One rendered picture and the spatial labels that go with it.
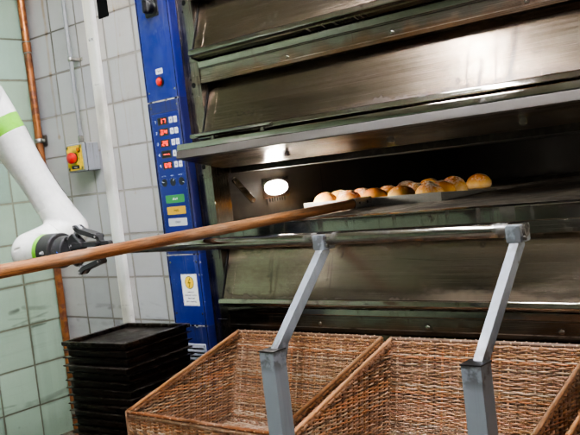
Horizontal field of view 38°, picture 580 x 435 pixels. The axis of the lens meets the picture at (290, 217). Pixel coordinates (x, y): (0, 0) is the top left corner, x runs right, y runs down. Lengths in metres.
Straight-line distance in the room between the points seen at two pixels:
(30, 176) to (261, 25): 0.78
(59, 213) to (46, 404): 1.18
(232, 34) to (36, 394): 1.58
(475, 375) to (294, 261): 1.10
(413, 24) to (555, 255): 0.68
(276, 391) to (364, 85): 0.90
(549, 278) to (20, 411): 2.04
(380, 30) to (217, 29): 0.59
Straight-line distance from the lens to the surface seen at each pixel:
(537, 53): 2.06
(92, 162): 3.08
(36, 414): 3.38
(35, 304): 3.34
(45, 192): 2.40
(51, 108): 3.32
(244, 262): 2.65
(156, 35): 2.81
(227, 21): 2.63
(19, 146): 2.41
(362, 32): 2.31
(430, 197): 2.64
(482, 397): 1.53
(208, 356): 2.57
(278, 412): 1.82
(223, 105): 2.64
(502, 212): 2.11
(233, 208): 2.74
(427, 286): 2.23
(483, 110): 1.95
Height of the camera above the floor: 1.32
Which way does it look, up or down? 3 degrees down
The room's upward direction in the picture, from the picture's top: 7 degrees counter-clockwise
